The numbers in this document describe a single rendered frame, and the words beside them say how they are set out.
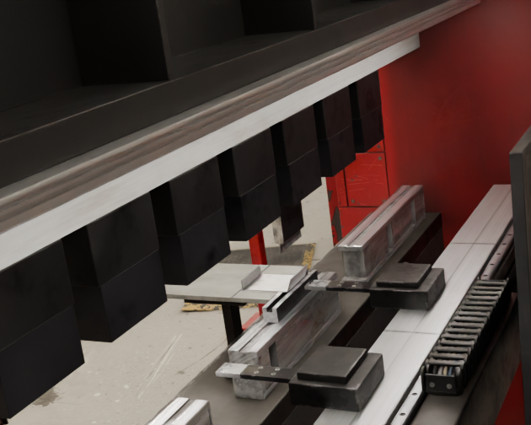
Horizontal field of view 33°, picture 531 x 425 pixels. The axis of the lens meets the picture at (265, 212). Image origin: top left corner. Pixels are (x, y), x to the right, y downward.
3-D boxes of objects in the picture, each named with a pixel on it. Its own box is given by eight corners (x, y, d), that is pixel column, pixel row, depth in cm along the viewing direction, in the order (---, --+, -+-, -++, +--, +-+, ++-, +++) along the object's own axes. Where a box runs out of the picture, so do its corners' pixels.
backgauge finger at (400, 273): (319, 281, 183) (317, 257, 182) (445, 286, 172) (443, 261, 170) (297, 303, 173) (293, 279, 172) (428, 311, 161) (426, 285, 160)
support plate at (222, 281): (198, 266, 200) (197, 262, 200) (306, 270, 189) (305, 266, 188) (155, 298, 185) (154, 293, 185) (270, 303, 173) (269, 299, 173)
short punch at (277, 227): (296, 236, 182) (290, 191, 180) (305, 236, 181) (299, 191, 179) (276, 253, 174) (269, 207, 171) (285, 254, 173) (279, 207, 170)
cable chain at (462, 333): (479, 295, 161) (477, 275, 160) (512, 296, 159) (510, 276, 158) (421, 394, 130) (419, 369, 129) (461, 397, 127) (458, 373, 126)
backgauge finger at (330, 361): (238, 361, 152) (234, 334, 151) (385, 374, 140) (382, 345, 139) (204, 395, 142) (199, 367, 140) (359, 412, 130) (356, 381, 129)
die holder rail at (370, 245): (404, 217, 253) (402, 185, 250) (426, 217, 250) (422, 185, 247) (341, 283, 210) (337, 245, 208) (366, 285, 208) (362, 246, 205)
